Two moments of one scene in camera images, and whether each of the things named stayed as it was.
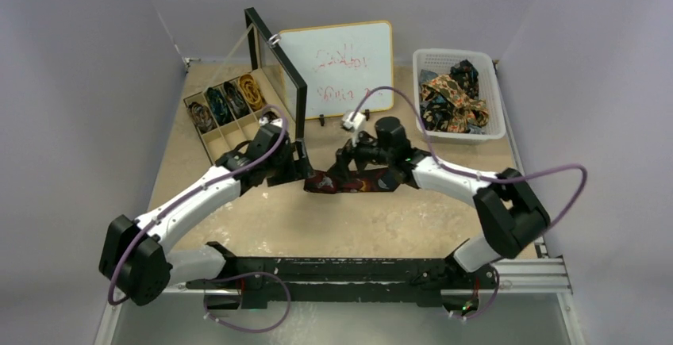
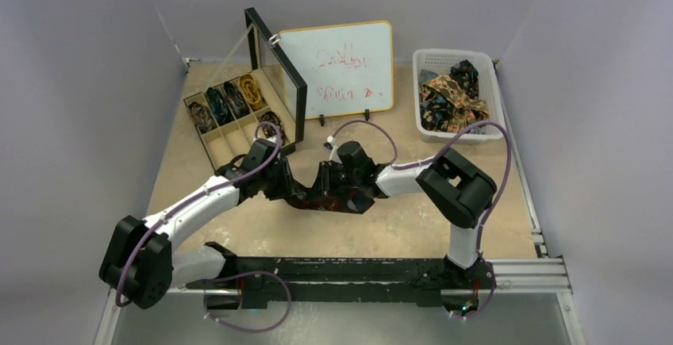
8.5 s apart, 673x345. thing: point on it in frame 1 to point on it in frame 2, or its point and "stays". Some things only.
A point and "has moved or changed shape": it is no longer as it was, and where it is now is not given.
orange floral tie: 466,112 stays
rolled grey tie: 235,101 stays
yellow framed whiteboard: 341,63 stays
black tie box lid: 284,72 stays
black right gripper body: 347,156 to 326,184
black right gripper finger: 340,171 to 323,185
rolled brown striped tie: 201,116 stays
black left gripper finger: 303,168 to 298,189
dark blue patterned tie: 466,75 stays
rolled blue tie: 220,108 stays
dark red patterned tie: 377,180 has moved or changed shape
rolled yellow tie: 251,92 stays
